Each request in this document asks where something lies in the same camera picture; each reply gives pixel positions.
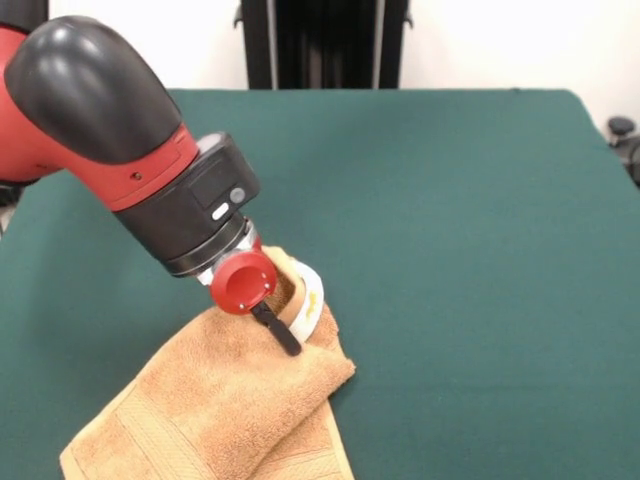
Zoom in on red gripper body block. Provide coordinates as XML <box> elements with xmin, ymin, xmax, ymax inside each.
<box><xmin>208</xmin><ymin>234</ymin><xmax>277</xmax><ymax>317</ymax></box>

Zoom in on tan terry towel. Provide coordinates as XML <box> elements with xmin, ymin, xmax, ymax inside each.
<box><xmin>59</xmin><ymin>244</ymin><xmax>357</xmax><ymax>480</ymax></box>

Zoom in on dark green table cloth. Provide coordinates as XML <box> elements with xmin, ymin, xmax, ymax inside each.
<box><xmin>0</xmin><ymin>88</ymin><xmax>640</xmax><ymax>480</ymax></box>

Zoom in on black stand column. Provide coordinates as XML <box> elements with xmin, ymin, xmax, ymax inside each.
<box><xmin>232</xmin><ymin>0</ymin><xmax>416</xmax><ymax>91</ymax></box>

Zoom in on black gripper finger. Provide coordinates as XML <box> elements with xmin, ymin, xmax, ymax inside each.
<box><xmin>250</xmin><ymin>300</ymin><xmax>303</xmax><ymax>357</ymax></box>

